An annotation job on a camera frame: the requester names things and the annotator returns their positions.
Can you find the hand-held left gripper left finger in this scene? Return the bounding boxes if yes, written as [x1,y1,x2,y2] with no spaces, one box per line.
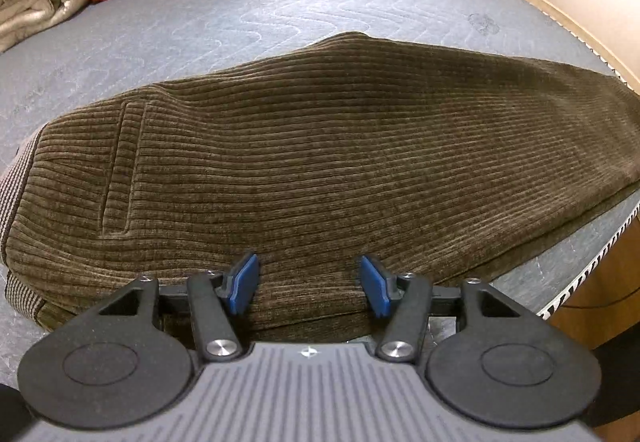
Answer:
[96,249,262,363]

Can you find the brown corduroy pants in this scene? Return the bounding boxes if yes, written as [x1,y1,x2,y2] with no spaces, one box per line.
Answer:
[0,31,640,344]

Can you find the wooden bed frame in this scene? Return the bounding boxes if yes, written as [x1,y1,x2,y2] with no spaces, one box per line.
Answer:
[412,0,640,353]

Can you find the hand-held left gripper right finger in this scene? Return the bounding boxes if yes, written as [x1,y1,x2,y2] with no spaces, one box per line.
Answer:
[358,255,542,364]

